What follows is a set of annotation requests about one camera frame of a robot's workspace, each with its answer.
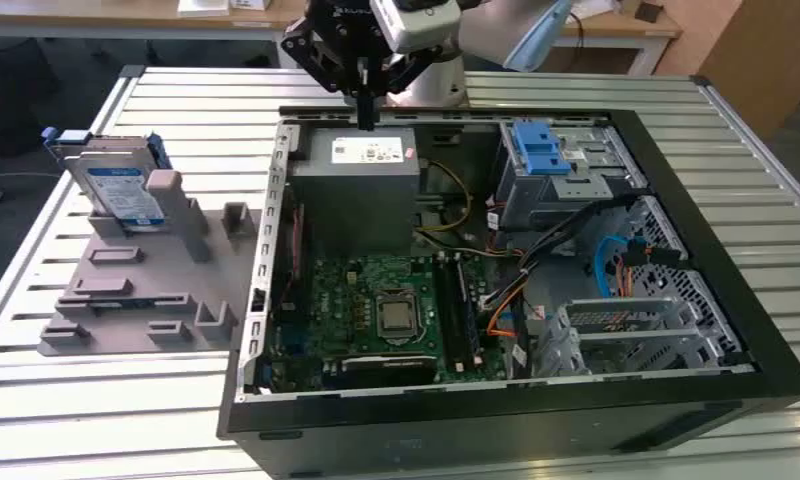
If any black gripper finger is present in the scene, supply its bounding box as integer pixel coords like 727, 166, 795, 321
280, 17, 371, 132
367, 45, 443, 133

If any hard disk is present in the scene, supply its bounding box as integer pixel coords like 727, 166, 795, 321
40, 127, 174, 232

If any orange black power wire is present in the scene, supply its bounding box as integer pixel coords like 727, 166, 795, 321
612, 238, 682, 301

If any metal disk bay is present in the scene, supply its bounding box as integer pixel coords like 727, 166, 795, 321
553, 294, 743, 376

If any blue plastic drive latch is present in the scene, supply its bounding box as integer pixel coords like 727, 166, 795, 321
512, 119, 571, 176

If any wooden desk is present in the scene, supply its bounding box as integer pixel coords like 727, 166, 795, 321
0, 0, 683, 76

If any grey power supply unit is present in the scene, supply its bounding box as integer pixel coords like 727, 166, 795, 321
284, 125, 423, 257

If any metal optical drive cage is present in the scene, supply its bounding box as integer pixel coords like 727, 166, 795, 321
495, 118, 647, 234

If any green motherboard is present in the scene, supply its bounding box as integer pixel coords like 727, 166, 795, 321
265, 253, 508, 392

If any RAM stick in slot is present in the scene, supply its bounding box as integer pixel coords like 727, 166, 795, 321
453, 255, 488, 365

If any silver CPU in socket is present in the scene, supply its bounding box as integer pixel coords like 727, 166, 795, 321
379, 301, 417, 337

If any grey plastic parts rack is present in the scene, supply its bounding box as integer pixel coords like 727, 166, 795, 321
37, 169, 263, 357

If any wooden cabinet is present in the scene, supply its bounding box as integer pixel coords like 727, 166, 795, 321
652, 0, 800, 141

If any RAM stick in rack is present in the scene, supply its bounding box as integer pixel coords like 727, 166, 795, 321
85, 298, 156, 309

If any black graphics card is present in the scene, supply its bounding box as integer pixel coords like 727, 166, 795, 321
336, 352, 440, 389

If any black open PC case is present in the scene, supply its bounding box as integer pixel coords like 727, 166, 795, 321
216, 104, 800, 479

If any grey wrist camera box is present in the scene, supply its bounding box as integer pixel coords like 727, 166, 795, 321
369, 0, 463, 54

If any red wire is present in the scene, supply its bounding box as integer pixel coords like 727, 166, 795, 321
288, 203, 307, 281

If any black cable bundle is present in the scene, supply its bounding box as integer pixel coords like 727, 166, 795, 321
483, 197, 635, 321

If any orange yellow wire bundle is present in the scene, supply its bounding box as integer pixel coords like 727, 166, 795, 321
487, 279, 529, 342

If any blue data wire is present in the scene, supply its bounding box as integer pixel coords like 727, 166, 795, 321
592, 234, 627, 302

